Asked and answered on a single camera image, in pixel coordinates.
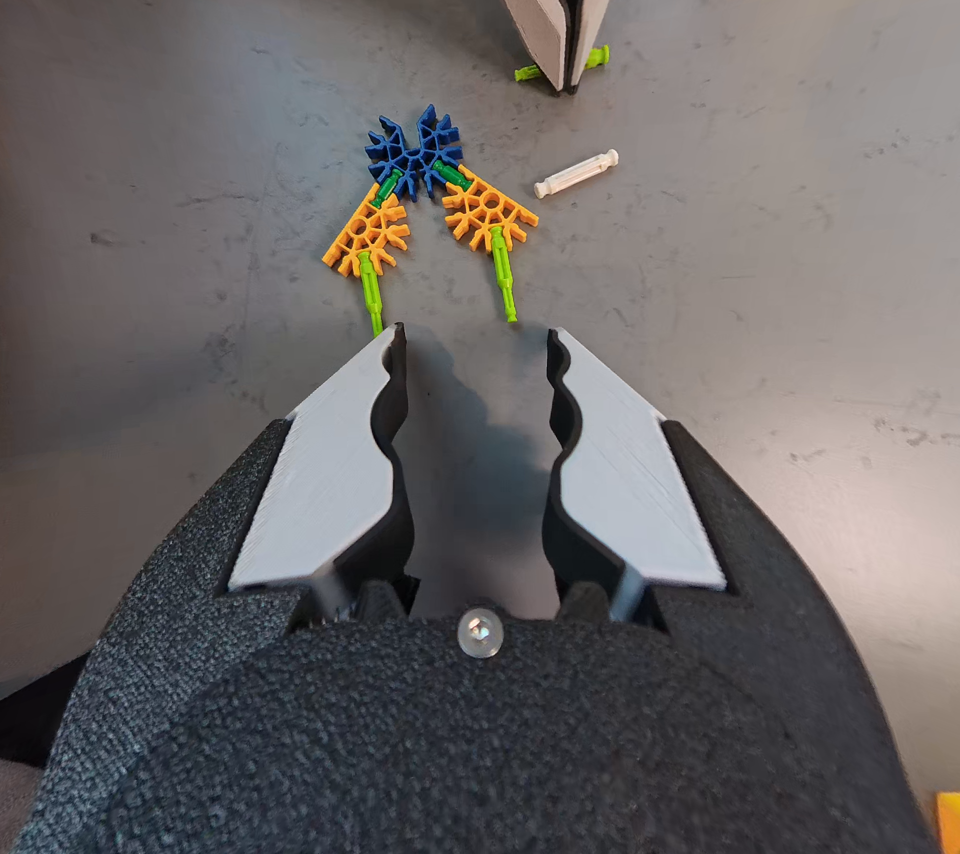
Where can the blue snowflake connector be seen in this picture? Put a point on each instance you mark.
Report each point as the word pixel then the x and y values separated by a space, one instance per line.
pixel 390 153
pixel 435 142

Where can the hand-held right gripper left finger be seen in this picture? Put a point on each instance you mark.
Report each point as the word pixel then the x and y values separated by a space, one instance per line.
pixel 322 494

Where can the orange fan connector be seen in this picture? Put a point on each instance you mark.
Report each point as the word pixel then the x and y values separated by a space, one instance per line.
pixel 349 223
pixel 501 194

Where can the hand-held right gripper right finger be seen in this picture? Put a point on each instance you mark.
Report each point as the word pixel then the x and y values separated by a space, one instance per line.
pixel 637 494

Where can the light green rod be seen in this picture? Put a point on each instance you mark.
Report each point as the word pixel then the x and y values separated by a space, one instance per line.
pixel 501 262
pixel 369 292
pixel 598 56

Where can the yellow plastic bin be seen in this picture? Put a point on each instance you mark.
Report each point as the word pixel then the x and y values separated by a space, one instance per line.
pixel 949 824

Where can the dark green short rod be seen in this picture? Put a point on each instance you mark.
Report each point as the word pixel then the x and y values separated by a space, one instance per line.
pixel 391 185
pixel 452 176

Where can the grey desk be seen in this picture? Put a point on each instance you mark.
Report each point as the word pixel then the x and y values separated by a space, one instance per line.
pixel 187 119

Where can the white rod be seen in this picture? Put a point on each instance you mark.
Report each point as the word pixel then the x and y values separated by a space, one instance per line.
pixel 576 173

